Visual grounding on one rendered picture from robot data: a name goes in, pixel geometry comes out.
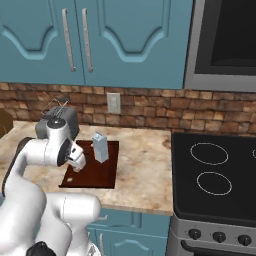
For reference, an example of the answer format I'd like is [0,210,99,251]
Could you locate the silver microwave oven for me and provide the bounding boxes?
[183,0,256,94]

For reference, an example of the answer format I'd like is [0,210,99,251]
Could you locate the silver cupboard door handle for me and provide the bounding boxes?
[81,7,95,74]
[61,8,77,73]

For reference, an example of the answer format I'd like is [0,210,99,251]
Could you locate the teal base cupboard door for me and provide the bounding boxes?
[86,225,169,256]

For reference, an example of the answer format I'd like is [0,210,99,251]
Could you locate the brown box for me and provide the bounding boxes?
[0,107,15,140]

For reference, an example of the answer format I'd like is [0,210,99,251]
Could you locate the black stove knob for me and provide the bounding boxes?
[187,228,202,241]
[212,231,227,244]
[237,234,253,248]

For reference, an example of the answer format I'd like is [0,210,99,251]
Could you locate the black and silver stove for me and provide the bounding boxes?
[165,131,256,256]

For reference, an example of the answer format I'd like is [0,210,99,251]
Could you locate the teal drawer front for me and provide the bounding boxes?
[94,207,171,238]

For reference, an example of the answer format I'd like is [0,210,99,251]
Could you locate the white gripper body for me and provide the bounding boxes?
[67,152,87,173]

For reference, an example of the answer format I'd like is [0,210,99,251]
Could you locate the grey wall outlet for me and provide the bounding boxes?
[106,92,122,115]

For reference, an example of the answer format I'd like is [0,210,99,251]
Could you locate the grey toaster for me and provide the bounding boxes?
[34,98,81,141]

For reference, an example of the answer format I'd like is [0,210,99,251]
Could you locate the grey-blue milk carton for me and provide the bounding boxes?
[91,131,110,164]

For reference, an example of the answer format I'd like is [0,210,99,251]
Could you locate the silver base cupboard handle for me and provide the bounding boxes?
[98,232,105,256]

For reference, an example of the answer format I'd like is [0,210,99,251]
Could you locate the teal wall cupboard door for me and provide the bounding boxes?
[0,0,86,87]
[74,0,195,90]

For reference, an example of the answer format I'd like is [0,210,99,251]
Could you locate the dark brown tray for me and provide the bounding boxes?
[58,139,120,190]

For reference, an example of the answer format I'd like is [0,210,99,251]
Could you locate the black oven door handle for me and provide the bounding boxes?
[180,240,256,256]

